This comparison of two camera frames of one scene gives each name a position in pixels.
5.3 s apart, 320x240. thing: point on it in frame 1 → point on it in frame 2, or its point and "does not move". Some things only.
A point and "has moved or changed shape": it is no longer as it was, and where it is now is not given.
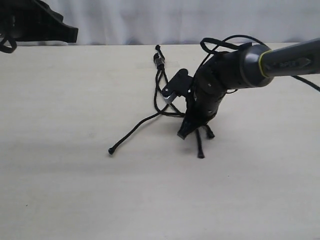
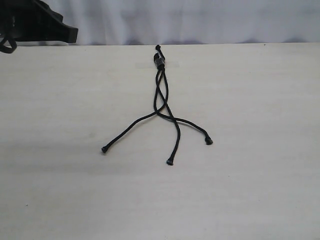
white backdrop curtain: (189, 21) does not move
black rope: (160, 68) → (159, 57)
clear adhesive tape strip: (160, 61) does not move
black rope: (210, 133) has moved or changed shape
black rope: (157, 114) → (105, 148)
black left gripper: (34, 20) does not move
